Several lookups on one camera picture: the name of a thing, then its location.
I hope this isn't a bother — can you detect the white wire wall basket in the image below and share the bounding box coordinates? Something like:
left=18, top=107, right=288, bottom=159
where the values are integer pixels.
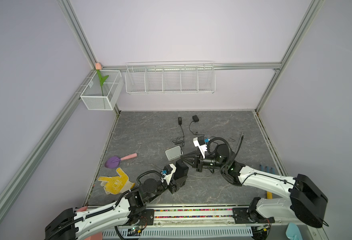
left=126, top=61, right=216, bottom=94

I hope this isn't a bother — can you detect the black power adapter right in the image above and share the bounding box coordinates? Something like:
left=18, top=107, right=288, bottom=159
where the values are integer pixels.
left=192, top=115, right=200, bottom=123

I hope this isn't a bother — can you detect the white mesh box basket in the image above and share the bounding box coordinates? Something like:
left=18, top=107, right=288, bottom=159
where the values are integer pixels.
left=80, top=70, right=124, bottom=111

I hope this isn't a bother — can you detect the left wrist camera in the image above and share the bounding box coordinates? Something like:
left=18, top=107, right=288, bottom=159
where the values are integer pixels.
left=161, top=164, right=177, bottom=186

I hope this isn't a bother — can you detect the purple pink toy shovel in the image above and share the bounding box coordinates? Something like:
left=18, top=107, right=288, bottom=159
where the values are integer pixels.
left=105, top=153, right=138, bottom=169

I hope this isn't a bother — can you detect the black network switch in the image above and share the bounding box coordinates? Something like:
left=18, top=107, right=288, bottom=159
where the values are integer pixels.
left=174, top=159, right=189, bottom=180

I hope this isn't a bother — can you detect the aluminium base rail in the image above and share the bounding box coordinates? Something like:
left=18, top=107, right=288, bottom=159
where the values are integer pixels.
left=67, top=204, right=321, bottom=238

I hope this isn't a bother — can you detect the light blue toy scoop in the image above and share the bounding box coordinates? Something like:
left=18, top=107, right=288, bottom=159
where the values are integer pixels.
left=286, top=223, right=303, bottom=240

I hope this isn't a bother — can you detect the pink watering can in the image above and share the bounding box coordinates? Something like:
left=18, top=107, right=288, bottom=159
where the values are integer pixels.
left=76, top=206, right=103, bottom=240

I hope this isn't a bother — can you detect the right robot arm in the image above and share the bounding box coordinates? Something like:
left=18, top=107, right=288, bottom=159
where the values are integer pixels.
left=181, top=144, right=328, bottom=228

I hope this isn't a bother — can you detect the artificial tulip flower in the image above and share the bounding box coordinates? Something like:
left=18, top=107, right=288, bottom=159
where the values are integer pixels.
left=95, top=63, right=109, bottom=96

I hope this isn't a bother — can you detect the thick black cable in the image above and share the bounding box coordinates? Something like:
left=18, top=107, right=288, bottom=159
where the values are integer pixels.
left=231, top=133, right=245, bottom=163

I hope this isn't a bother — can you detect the blue yellow toy rake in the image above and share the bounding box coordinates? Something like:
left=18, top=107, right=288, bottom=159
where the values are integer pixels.
left=259, top=164, right=275, bottom=200

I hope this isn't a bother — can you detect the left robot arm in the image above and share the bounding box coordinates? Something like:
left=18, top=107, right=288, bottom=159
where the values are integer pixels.
left=45, top=163, right=189, bottom=240

